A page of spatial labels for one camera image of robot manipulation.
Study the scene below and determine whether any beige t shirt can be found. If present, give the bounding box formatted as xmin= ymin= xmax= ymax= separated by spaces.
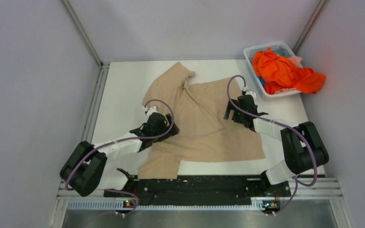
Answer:
xmin=138 ymin=62 xmax=265 ymax=179

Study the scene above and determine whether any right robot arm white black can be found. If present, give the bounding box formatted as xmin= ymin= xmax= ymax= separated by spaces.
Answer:
xmin=224 ymin=95 xmax=329 ymax=196

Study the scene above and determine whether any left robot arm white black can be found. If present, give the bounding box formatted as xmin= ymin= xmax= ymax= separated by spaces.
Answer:
xmin=60 ymin=112 xmax=179 ymax=197

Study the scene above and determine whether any blue garment in basket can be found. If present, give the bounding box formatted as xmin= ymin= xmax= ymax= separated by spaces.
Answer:
xmin=258 ymin=76 xmax=265 ymax=88

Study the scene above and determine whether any orange t shirt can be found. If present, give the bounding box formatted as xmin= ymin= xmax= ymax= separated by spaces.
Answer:
xmin=252 ymin=47 xmax=326 ymax=95

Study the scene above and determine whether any white plastic laundry basket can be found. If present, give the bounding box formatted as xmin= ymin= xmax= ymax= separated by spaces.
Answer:
xmin=243 ymin=41 xmax=304 ymax=99

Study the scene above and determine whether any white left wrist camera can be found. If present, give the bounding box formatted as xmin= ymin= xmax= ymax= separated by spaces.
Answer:
xmin=144 ymin=105 xmax=158 ymax=116

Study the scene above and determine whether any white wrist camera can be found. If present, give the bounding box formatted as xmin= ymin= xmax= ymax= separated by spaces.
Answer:
xmin=241 ymin=87 xmax=257 ymax=98
xmin=144 ymin=105 xmax=158 ymax=116

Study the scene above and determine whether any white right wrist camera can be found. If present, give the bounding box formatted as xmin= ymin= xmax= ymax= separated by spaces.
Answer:
xmin=241 ymin=87 xmax=257 ymax=98

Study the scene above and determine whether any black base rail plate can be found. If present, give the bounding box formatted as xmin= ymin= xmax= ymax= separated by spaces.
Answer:
xmin=103 ymin=175 xmax=292 ymax=207

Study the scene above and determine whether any aluminium frame rail left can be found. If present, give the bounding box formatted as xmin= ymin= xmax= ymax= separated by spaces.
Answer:
xmin=48 ymin=62 xmax=110 ymax=228

